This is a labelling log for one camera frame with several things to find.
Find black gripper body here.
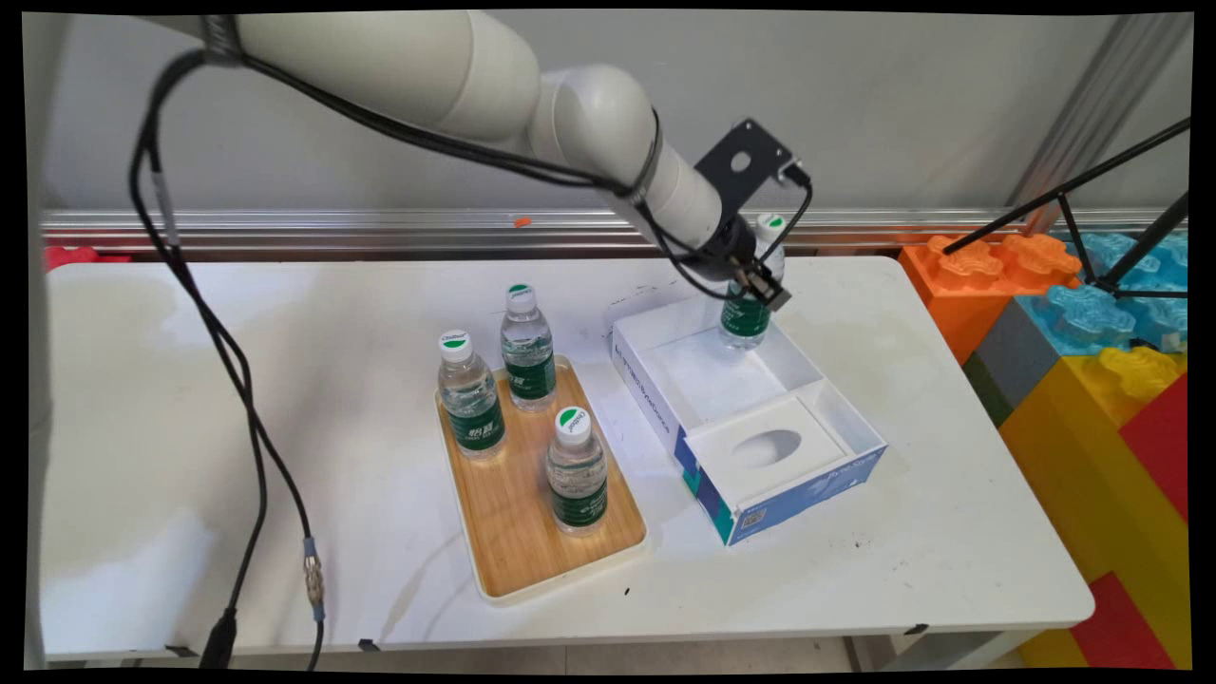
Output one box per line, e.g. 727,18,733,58
708,220,761,276

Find green label water bottle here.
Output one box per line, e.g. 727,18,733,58
546,407,609,536
437,330,507,460
719,214,788,351
501,283,559,412

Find white insert with oval hole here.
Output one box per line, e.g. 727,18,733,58
684,397,848,509

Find orange giant toy brick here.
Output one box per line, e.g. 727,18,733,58
898,233,1084,367

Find white and blue cardboard box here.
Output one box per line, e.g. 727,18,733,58
608,294,889,547

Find translucent blue giant toy brick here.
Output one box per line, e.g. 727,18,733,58
977,233,1190,409

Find wooden tray with cream rim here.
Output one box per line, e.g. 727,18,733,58
434,354,650,606

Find yellow giant toy brick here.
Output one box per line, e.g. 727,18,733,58
997,347,1190,669

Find black tripod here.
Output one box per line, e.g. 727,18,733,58
943,116,1190,301

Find red giant toy brick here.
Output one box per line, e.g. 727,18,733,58
1072,570,1179,671
1119,375,1190,523

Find red plastic block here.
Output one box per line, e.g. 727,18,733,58
43,245,131,272

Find black metal camera bracket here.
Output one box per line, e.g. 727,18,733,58
693,119,797,205

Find horizontal aluminium rail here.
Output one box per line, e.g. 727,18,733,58
40,207,1188,256

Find black cable with metal connector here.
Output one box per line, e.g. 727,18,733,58
128,47,329,671

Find black cable strap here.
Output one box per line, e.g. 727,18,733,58
199,14,244,67

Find black cable with thick plug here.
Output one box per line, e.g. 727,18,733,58
128,47,262,669

